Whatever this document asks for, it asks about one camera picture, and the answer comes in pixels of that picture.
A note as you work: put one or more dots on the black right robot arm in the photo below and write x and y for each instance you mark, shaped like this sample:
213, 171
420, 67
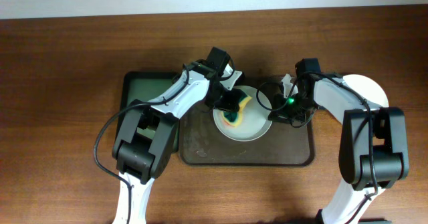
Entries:
373, 153

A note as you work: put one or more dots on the green and yellow sponge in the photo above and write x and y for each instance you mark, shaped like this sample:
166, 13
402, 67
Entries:
234, 119

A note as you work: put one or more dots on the small black water tray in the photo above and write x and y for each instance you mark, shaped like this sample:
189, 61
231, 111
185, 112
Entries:
144, 86

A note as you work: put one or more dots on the white plate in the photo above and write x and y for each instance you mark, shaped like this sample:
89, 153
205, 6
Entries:
367, 88
254, 123

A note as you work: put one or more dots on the large brown tray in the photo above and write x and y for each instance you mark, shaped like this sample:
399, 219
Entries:
202, 143

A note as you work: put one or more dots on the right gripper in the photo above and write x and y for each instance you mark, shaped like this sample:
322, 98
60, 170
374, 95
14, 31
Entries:
278, 112

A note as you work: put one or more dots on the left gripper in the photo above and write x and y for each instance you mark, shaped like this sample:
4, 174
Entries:
232, 106

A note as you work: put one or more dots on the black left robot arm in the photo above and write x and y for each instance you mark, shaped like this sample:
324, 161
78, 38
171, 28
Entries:
144, 142

